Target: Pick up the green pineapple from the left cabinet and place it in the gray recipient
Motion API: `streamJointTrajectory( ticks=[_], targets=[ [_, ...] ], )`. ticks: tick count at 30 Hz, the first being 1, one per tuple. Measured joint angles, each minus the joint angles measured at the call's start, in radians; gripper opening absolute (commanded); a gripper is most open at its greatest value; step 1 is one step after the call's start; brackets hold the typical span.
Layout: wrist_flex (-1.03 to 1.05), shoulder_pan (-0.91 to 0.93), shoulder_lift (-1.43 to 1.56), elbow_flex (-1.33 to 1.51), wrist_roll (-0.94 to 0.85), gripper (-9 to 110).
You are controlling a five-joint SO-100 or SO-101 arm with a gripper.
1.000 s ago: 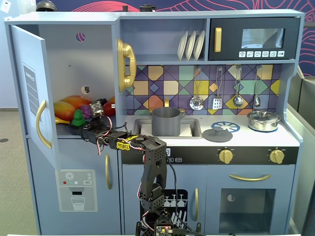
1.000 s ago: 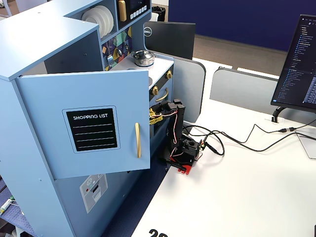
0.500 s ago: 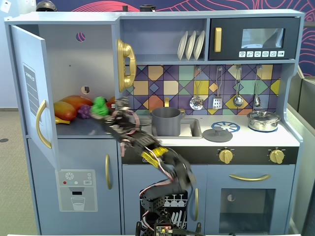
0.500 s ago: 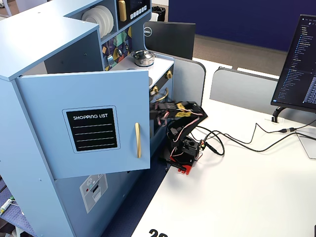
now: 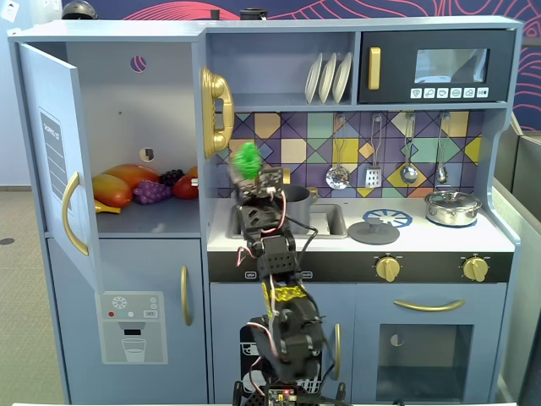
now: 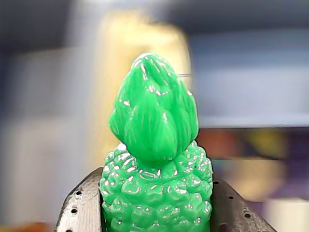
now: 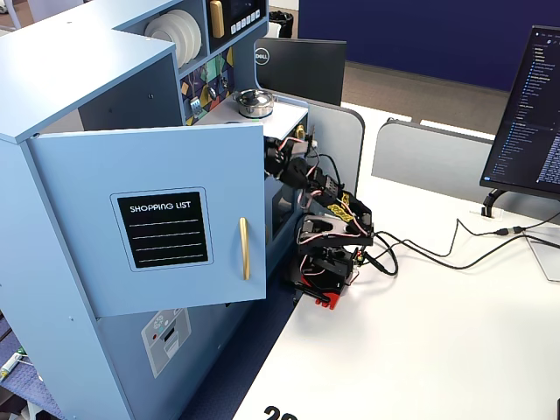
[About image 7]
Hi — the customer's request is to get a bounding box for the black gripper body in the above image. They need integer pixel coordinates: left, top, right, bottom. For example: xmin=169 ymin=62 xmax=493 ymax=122
xmin=263 ymin=136 xmax=293 ymax=179

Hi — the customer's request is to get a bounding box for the light blue cabinet door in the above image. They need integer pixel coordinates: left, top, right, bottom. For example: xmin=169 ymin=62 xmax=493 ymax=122
xmin=26 ymin=122 xmax=268 ymax=319

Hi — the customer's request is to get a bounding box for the steel toy pot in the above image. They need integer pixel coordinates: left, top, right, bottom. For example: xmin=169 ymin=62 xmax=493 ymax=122
xmin=234 ymin=88 xmax=277 ymax=119

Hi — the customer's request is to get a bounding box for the steel pot lid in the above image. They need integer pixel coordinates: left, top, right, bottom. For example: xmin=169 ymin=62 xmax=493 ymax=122
xmin=234 ymin=88 xmax=276 ymax=109

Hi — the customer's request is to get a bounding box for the gray rounded desk divider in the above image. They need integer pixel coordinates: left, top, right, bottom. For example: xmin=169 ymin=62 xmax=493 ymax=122
xmin=305 ymin=98 xmax=367 ymax=211

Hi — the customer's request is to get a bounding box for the black Dell monitor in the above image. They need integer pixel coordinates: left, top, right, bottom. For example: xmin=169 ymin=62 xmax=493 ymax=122
xmin=255 ymin=37 xmax=347 ymax=107

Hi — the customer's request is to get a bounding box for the black trash bin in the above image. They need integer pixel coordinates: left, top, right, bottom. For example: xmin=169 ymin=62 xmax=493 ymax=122
xmin=267 ymin=10 xmax=293 ymax=39

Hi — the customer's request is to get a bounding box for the black shopping list board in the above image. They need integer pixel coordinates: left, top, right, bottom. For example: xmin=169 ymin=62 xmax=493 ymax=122
xmin=109 ymin=187 xmax=214 ymax=272

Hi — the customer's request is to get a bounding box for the white toy plate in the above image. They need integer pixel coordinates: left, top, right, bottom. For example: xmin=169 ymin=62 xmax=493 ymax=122
xmin=172 ymin=8 xmax=203 ymax=62
xmin=159 ymin=12 xmax=193 ymax=67
xmin=143 ymin=17 xmax=180 ymax=67

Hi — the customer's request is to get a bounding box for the black toy microwave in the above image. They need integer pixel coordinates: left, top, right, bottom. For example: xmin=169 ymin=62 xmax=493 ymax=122
xmin=205 ymin=0 xmax=269 ymax=56

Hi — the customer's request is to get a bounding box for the gray long desk divider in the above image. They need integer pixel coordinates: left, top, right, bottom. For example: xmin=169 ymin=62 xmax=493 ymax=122
xmin=371 ymin=118 xmax=560 ymax=215

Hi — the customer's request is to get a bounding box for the light blue toy kitchen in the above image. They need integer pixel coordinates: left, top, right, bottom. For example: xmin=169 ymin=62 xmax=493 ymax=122
xmin=0 ymin=0 xmax=310 ymax=420

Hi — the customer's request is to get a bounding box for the monitor showing code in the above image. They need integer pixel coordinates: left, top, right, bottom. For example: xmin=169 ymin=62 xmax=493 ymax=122
xmin=479 ymin=24 xmax=560 ymax=202

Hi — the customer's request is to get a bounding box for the gray flat stand base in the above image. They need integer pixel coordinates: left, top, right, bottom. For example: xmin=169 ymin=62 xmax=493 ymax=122
xmin=523 ymin=225 xmax=560 ymax=284

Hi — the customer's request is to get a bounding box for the white green marker pen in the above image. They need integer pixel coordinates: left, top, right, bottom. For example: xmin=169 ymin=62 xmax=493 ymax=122
xmin=0 ymin=353 xmax=24 ymax=382

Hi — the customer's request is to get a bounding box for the gold door handle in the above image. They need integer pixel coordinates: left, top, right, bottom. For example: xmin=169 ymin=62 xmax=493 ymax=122
xmin=238 ymin=217 xmax=251 ymax=281

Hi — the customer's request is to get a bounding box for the navy partition wall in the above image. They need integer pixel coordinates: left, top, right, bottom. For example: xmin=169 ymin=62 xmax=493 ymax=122
xmin=298 ymin=0 xmax=560 ymax=93

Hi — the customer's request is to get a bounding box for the black plain cable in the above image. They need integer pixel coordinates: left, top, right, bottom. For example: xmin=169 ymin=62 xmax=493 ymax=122
xmin=362 ymin=234 xmax=560 ymax=277

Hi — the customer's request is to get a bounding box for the black cable with adapter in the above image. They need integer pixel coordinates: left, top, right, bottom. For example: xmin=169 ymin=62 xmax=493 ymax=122
xmin=371 ymin=217 xmax=560 ymax=259

